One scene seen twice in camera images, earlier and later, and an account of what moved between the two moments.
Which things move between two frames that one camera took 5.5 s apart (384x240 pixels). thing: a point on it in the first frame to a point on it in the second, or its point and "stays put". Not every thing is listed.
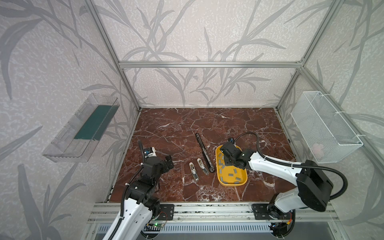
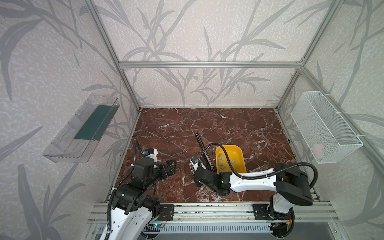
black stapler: (205, 154) stays put
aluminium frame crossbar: (210, 64) stays put
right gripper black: (227, 149) to (201, 167)
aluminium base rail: (183, 213) stays put
